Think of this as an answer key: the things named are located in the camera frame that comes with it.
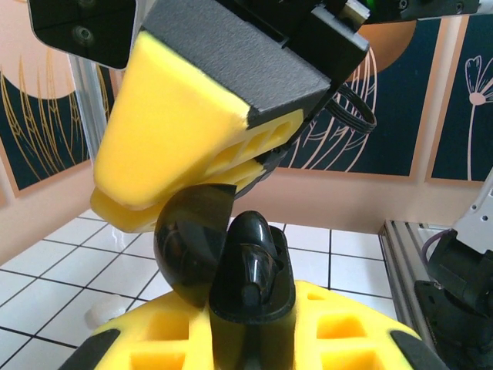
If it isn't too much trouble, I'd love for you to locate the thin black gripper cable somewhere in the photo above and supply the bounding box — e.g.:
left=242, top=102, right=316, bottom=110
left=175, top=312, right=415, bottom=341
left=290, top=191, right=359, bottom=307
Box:
left=325, top=83, right=377, bottom=136

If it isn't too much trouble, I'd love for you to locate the black wireless earbud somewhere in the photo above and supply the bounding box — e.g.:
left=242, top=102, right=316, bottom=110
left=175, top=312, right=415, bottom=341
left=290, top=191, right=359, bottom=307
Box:
left=226, top=210, right=279, bottom=309

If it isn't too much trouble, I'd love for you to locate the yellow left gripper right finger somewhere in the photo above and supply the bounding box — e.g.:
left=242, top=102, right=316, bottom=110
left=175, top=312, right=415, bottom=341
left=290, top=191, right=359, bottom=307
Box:
left=292, top=280, right=450, bottom=370

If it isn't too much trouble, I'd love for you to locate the white earbud charging case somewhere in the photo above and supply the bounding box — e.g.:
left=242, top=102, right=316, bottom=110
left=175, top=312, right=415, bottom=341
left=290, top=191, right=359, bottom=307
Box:
left=85, top=299, right=134, bottom=331

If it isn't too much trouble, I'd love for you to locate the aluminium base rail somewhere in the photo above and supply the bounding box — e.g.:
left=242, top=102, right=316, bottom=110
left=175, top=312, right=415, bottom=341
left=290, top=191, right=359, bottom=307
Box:
left=379, top=218, right=438, bottom=348

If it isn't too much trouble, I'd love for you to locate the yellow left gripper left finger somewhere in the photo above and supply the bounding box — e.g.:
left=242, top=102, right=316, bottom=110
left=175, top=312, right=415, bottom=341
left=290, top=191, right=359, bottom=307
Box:
left=57, top=291, right=216, bottom=370

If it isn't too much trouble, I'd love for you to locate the black earbud charging case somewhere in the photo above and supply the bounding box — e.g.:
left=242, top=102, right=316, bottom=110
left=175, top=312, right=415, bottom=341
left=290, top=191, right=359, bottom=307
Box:
left=153, top=183, right=298, bottom=370

